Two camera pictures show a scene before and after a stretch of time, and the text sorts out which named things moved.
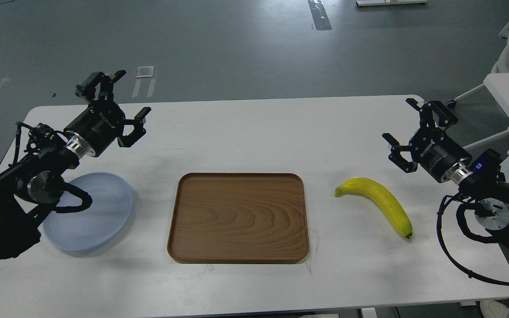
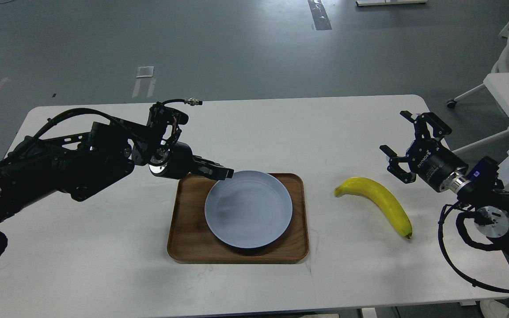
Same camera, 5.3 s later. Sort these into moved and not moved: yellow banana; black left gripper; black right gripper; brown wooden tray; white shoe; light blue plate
Moved: light blue plate; black right gripper; black left gripper
Not moved: white shoe; yellow banana; brown wooden tray
